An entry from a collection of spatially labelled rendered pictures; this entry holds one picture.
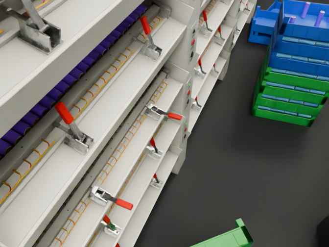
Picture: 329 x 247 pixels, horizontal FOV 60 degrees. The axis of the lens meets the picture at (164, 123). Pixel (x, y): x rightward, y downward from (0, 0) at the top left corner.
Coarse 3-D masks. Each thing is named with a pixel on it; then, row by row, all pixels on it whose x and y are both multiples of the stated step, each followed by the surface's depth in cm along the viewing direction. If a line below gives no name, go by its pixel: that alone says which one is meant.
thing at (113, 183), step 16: (176, 80) 87; (160, 96) 82; (176, 96) 86; (144, 112) 77; (144, 128) 74; (128, 144) 70; (144, 144) 72; (96, 160) 66; (112, 160) 67; (128, 160) 68; (112, 176) 65; (112, 192) 63; (80, 208) 59; (96, 208) 60; (48, 224) 56; (80, 224) 58; (96, 224) 58; (80, 240) 56
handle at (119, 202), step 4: (104, 192) 59; (104, 196) 60; (108, 196) 60; (112, 200) 59; (116, 200) 59; (120, 200) 59; (124, 200) 59; (120, 204) 58; (124, 204) 58; (128, 204) 58; (132, 204) 58; (128, 208) 57
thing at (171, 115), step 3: (156, 111) 75; (159, 111) 76; (162, 111) 76; (162, 114) 75; (165, 114) 75; (168, 114) 74; (171, 114) 74; (174, 114) 74; (168, 117) 75; (171, 117) 74; (174, 117) 74; (177, 117) 74; (180, 117) 74; (180, 120) 74
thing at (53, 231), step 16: (160, 80) 82; (144, 96) 77; (128, 128) 70; (112, 144) 67; (96, 176) 62; (80, 192) 59; (64, 208) 56; (64, 224) 56; (48, 240) 52; (64, 240) 55
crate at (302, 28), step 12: (288, 0) 123; (288, 12) 126; (300, 12) 125; (312, 12) 124; (288, 24) 110; (300, 24) 119; (312, 24) 119; (324, 24) 119; (300, 36) 113; (312, 36) 111; (324, 36) 110
